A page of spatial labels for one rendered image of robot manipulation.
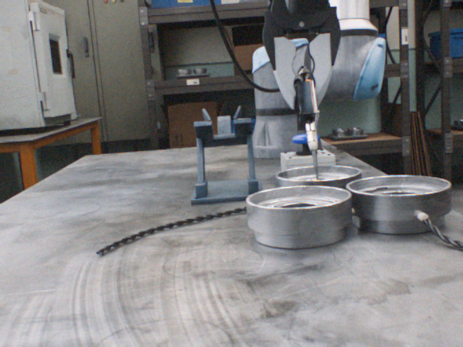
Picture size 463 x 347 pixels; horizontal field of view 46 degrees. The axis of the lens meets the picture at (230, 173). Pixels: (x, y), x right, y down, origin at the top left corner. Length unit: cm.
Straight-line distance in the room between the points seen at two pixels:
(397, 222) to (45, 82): 237
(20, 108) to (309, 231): 239
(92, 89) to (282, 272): 406
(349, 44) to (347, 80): 7
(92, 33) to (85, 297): 408
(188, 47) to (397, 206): 414
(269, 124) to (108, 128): 340
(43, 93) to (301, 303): 245
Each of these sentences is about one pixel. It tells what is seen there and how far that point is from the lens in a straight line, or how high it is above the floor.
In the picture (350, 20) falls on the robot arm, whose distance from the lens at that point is 111.
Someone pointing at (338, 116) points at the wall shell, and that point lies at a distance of 472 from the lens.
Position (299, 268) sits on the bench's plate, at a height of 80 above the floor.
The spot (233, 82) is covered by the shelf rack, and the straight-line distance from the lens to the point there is 402.
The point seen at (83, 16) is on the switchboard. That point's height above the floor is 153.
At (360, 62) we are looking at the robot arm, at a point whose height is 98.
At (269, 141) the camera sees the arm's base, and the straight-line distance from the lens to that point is 113.
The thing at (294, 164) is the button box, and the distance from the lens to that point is 79.
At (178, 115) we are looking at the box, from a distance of 408.
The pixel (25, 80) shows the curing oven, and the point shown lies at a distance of 280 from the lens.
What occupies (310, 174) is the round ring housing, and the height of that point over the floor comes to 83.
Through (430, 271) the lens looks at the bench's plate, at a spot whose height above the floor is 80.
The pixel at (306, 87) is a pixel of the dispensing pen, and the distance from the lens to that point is 69.
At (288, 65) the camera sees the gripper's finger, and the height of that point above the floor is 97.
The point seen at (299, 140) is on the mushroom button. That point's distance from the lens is 81.
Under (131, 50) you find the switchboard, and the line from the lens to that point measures 442.
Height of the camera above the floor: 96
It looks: 9 degrees down
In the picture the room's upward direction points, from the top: 4 degrees counter-clockwise
